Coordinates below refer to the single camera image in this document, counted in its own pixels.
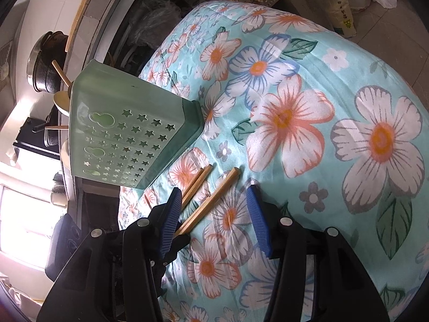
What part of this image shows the floral blue blanket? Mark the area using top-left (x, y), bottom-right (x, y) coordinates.
top-left (117, 1), bottom-right (429, 322)

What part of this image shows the grey concrete counter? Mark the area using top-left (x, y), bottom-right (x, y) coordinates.
top-left (57, 0), bottom-right (148, 84)

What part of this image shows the beige spoon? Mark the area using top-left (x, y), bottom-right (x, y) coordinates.
top-left (53, 90), bottom-right (72, 113)

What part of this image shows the wooden cutting board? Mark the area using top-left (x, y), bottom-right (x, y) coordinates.
top-left (65, 0), bottom-right (103, 53)

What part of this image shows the black pot with steel lid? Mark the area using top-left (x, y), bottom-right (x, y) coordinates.
top-left (26, 31), bottom-right (70, 93)

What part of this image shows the green plastic utensil holder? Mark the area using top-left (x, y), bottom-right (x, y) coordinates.
top-left (69, 58), bottom-right (204, 190)

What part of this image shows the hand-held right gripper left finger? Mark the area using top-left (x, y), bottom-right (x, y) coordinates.
top-left (37, 188), bottom-right (190, 322)

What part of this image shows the clear bag of noodles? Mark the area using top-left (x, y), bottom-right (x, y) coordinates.
top-left (128, 0), bottom-right (182, 47)

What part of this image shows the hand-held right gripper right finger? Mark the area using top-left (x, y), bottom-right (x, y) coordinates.
top-left (246, 184), bottom-right (390, 322)

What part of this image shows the white rice sack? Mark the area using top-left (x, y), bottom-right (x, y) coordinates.
top-left (302, 0), bottom-right (358, 38)

